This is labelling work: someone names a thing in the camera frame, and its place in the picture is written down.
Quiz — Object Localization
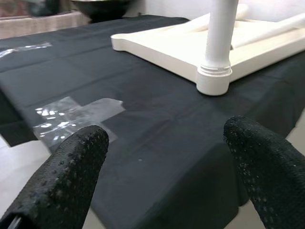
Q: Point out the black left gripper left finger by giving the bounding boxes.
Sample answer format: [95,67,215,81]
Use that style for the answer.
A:
[0,125,110,229]

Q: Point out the white plastic table top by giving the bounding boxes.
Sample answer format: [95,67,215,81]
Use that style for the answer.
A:
[111,10,305,96]

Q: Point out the black tablecloth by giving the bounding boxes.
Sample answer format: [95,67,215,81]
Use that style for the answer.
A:
[0,14,305,214]

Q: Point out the beige woven bench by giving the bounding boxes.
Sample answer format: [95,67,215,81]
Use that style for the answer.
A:
[0,10,92,40]

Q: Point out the long clear tape strip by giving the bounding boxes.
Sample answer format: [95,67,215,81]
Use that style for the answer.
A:
[0,42,52,59]

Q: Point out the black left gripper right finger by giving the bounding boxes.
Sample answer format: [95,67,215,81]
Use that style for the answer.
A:
[223,115,305,229]

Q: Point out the large black bowl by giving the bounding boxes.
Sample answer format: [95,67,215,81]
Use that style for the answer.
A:
[71,0,133,23]

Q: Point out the wide clear tape patch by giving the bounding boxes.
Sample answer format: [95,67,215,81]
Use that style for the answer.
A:
[32,96,124,153]

